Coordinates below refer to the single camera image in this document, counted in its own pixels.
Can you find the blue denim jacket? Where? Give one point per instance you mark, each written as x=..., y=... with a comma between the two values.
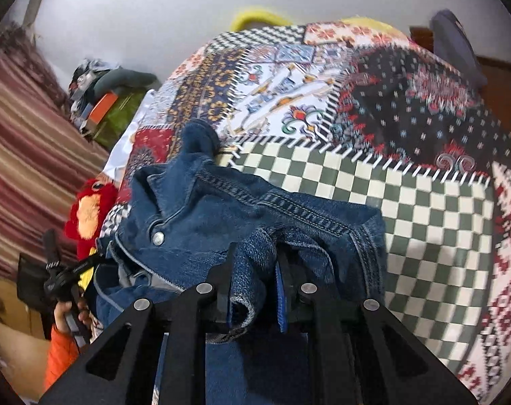
x=204, y=206

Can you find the green patterned box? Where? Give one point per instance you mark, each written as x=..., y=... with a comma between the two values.
x=120, y=118

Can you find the pile of clutter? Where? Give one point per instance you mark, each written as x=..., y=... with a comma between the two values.
x=107, y=80

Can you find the orange box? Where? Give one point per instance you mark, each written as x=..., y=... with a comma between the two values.
x=102, y=105

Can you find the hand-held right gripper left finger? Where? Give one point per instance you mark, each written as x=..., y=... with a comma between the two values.
x=226, y=278

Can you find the white bed sheet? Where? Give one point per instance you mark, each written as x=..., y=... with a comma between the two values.
x=124, y=152

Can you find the yellow cloth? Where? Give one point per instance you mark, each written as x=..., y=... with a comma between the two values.
x=86, y=280

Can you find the person's left hand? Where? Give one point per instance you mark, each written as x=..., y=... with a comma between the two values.
x=63, y=320

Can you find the red plush toy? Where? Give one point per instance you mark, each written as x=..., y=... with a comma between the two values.
x=91, y=215

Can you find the wooden bed post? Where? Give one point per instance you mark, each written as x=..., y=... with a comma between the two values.
x=422, y=38

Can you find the grey bag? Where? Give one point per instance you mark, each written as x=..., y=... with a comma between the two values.
x=457, y=46

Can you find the striped red curtain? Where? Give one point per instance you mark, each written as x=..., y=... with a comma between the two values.
x=23, y=156

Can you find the patchwork printed blanket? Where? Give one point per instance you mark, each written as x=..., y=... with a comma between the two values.
x=407, y=219

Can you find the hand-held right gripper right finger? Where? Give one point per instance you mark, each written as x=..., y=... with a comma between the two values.
x=282, y=303

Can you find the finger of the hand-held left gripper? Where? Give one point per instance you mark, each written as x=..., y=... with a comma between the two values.
x=53, y=249
x=86, y=265

